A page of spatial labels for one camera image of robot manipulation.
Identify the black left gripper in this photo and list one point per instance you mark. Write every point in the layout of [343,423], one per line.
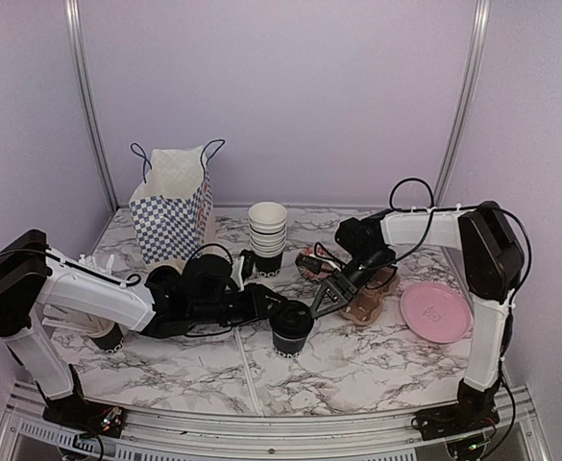
[258,304]

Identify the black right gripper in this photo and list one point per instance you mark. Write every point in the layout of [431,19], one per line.
[335,292]

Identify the black plastic cup lid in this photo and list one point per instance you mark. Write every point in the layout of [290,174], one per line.
[293,322]

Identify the black paper coffee cup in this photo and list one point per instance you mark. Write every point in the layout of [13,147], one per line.
[288,347]

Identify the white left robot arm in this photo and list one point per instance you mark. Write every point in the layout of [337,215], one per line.
[41,288]

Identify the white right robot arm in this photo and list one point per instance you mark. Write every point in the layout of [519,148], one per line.
[495,267]

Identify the checkered paper takeout bag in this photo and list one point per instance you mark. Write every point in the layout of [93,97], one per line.
[172,208]

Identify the red patterned ceramic bowl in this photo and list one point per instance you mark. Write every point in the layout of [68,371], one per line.
[316,263]

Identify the brown cardboard cup carrier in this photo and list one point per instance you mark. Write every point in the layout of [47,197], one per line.
[367,306]

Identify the stack of paper cups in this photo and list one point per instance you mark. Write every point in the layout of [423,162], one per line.
[268,234]

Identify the pink round plate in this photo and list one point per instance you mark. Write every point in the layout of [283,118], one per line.
[435,312]

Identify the black cup holding straws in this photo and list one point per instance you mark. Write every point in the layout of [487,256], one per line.
[109,340]

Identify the bundle of white straws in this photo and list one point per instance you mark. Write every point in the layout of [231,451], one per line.
[68,300]

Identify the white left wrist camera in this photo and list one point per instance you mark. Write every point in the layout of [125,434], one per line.
[237,269]

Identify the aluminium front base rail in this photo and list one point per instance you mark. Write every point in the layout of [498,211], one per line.
[176,435]

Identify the right aluminium frame post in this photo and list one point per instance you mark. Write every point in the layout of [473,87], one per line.
[465,98]

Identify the aluminium frame post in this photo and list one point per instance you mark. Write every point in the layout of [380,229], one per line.
[465,98]
[78,49]

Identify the left aluminium frame post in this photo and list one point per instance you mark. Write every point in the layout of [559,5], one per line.
[78,49]

